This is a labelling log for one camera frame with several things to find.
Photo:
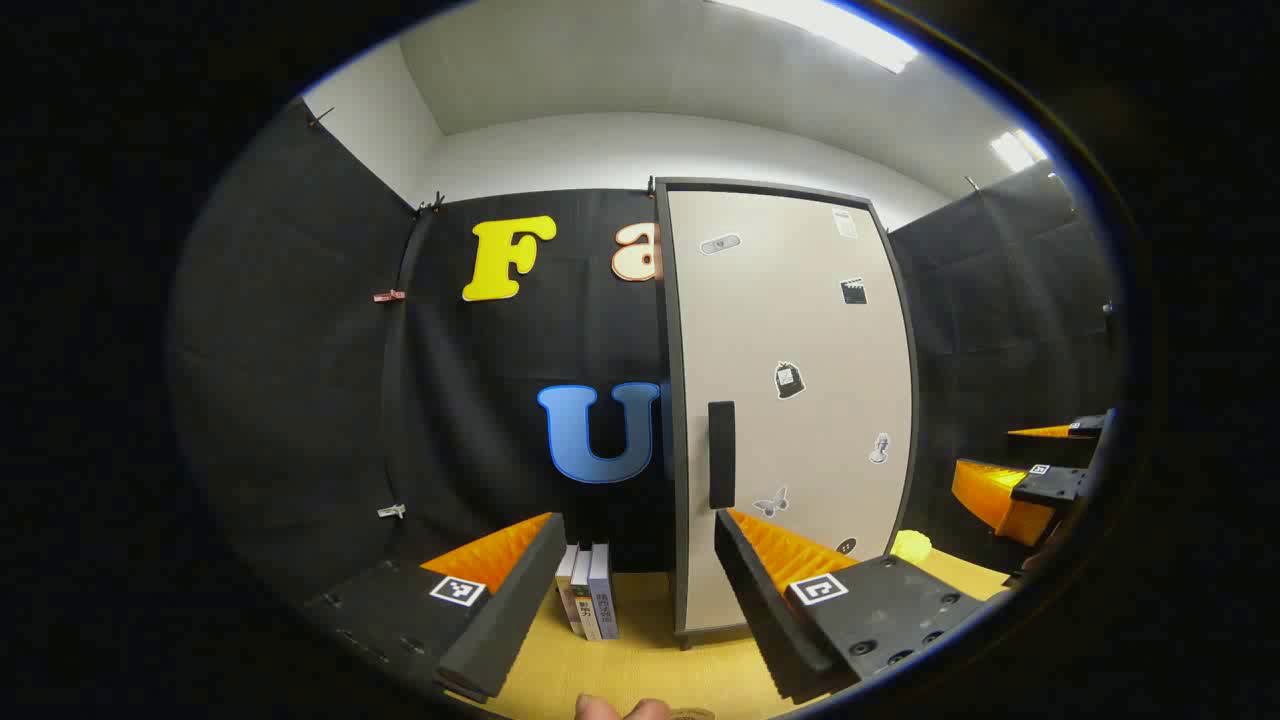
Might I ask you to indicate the black backdrop cloth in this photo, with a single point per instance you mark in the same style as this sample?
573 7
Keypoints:
300 380

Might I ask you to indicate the ceiling light panel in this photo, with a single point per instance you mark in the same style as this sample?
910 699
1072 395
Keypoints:
1018 150

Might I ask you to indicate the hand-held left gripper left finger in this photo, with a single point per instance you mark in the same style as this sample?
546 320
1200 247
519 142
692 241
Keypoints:
515 610

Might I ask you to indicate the beige cabinet door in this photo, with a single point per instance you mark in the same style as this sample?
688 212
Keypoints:
800 420

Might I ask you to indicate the yellow foam lump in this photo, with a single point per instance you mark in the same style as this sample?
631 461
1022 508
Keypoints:
911 546

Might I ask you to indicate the red clip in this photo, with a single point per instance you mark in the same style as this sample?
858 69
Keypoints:
390 295

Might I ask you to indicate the dark grey cabinet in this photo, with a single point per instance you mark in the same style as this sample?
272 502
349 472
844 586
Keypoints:
672 420

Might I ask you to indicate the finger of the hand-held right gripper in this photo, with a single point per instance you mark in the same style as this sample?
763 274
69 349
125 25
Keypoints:
1050 488
1085 425

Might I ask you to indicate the white book with dark print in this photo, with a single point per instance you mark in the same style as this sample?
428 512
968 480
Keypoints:
585 600

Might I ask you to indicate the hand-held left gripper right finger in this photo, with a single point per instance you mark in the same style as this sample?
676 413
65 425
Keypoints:
760 610

